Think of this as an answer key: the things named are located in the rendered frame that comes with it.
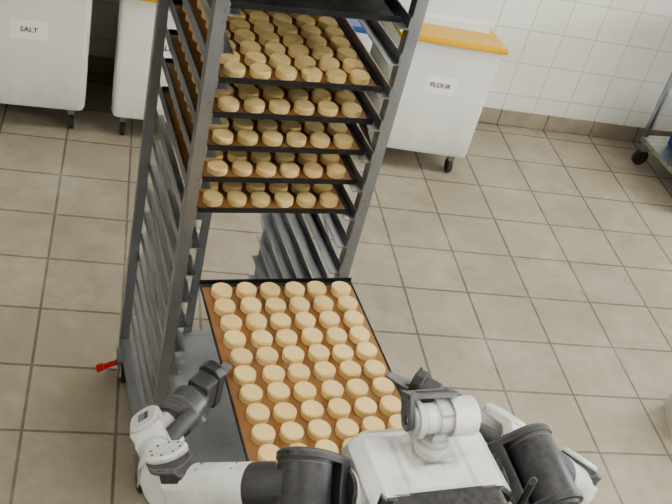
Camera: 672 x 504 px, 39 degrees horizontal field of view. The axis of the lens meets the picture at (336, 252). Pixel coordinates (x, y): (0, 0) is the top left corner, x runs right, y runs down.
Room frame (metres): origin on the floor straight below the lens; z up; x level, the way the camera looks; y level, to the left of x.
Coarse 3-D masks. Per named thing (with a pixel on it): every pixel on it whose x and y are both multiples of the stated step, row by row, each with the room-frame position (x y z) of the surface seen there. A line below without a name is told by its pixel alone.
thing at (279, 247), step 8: (264, 216) 2.61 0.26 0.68; (272, 216) 2.58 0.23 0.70; (264, 224) 2.56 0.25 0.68; (272, 224) 2.57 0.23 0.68; (272, 232) 2.53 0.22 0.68; (272, 240) 2.49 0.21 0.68; (280, 240) 2.48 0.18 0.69; (280, 248) 2.46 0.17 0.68; (280, 256) 2.42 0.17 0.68; (288, 256) 2.39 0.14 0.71; (280, 264) 2.38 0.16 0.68; (288, 264) 2.38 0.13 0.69; (288, 272) 2.35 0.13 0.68
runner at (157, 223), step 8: (152, 192) 2.44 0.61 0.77; (152, 200) 2.40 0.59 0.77; (152, 208) 2.32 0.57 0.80; (152, 216) 2.31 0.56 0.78; (160, 224) 2.29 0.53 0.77; (160, 232) 2.25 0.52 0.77; (160, 240) 2.18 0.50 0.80; (160, 248) 2.16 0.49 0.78; (168, 256) 2.15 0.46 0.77; (168, 264) 2.12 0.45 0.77; (168, 272) 2.05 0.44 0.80; (168, 280) 2.03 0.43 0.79; (168, 288) 2.02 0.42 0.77; (184, 320) 1.91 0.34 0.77
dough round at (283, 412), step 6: (282, 402) 1.46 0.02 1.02; (276, 408) 1.44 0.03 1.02; (282, 408) 1.44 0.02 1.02; (288, 408) 1.45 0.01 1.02; (294, 408) 1.45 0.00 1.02; (276, 414) 1.42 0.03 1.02; (282, 414) 1.43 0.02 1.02; (288, 414) 1.43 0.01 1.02; (294, 414) 1.44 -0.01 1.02; (276, 420) 1.42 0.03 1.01; (282, 420) 1.42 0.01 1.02; (288, 420) 1.42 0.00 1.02
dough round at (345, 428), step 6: (342, 420) 1.46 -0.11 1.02; (348, 420) 1.46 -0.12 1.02; (336, 426) 1.44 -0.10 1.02; (342, 426) 1.44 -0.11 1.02; (348, 426) 1.44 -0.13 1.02; (354, 426) 1.45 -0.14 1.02; (336, 432) 1.43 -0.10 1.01; (342, 432) 1.42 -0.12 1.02; (348, 432) 1.43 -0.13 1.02; (354, 432) 1.43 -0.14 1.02; (342, 438) 1.42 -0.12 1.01
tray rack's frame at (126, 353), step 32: (160, 0) 2.41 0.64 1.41; (160, 32) 2.42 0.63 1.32; (160, 64) 2.42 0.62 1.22; (128, 256) 2.43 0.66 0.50; (128, 288) 2.41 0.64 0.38; (192, 288) 2.53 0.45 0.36; (128, 320) 2.42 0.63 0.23; (192, 320) 2.54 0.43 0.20; (128, 352) 2.35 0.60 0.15; (192, 352) 2.44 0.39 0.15; (128, 384) 2.21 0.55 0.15; (224, 384) 2.33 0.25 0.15; (224, 416) 2.19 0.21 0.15; (192, 448) 2.02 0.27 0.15; (224, 448) 2.06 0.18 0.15
